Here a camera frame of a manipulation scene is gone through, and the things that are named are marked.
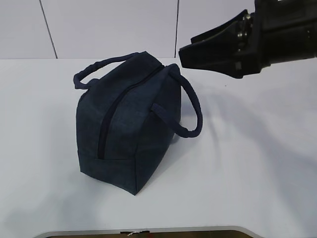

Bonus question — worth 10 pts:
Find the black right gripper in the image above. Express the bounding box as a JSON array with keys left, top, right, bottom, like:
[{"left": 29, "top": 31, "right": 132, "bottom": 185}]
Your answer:
[{"left": 178, "top": 0, "right": 272, "bottom": 79}]

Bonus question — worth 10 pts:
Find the navy blue lunch bag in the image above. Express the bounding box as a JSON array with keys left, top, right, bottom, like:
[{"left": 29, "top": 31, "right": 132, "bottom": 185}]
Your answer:
[{"left": 73, "top": 52, "right": 203, "bottom": 195}]

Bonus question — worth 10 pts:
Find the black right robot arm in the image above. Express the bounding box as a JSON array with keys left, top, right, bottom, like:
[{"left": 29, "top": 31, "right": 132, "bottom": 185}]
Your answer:
[{"left": 178, "top": 0, "right": 317, "bottom": 79}]

